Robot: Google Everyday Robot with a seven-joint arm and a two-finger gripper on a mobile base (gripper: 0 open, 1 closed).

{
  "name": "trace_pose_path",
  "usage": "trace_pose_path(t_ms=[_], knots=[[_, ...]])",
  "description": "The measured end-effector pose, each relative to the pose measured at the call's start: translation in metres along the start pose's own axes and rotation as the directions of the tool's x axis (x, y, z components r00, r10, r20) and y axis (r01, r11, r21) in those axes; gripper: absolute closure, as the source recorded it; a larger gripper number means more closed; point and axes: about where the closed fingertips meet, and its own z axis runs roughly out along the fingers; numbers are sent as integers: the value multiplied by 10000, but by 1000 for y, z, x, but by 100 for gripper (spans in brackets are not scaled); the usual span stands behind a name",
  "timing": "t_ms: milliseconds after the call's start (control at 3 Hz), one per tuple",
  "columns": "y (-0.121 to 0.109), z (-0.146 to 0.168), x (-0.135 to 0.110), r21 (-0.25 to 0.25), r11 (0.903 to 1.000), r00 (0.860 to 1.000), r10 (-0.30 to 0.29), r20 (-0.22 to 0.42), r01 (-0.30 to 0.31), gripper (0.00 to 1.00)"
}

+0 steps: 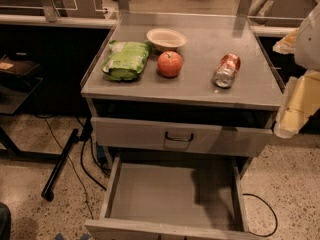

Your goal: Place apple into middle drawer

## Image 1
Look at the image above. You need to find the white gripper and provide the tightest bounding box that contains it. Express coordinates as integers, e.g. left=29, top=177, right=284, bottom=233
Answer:
left=273, top=4, right=320, bottom=138

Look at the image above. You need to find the red apple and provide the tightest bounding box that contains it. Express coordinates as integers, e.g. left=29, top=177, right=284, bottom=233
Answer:
left=157, top=51, right=183, bottom=78

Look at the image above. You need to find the upper closed drawer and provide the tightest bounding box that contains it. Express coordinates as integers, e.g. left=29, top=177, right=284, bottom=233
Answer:
left=91, top=117, right=272, bottom=157

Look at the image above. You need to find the grey drawer cabinet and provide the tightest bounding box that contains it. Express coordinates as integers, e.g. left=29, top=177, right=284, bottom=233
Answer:
left=80, top=11, right=286, bottom=240

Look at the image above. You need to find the open lower drawer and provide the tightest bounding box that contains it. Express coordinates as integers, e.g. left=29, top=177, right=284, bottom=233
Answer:
left=85, top=153, right=259, bottom=240

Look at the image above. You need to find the red soda can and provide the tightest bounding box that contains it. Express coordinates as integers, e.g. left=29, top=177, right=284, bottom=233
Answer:
left=211, top=53, right=241, bottom=89

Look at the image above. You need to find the white paper bowl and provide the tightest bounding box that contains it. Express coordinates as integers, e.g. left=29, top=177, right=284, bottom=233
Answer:
left=146, top=28, right=187, bottom=52

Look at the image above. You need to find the green chip bag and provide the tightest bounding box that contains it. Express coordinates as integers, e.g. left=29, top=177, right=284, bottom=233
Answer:
left=101, top=40, right=152, bottom=81

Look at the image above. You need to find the black stand leg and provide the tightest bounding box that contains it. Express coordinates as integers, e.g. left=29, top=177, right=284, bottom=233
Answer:
left=41, top=118, right=92, bottom=202

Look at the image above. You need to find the dark side table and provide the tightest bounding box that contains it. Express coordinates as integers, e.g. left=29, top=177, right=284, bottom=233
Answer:
left=0, top=55, right=41, bottom=161

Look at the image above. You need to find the black floor cable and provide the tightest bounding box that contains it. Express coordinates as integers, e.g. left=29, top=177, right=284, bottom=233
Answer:
left=242, top=193, right=279, bottom=238

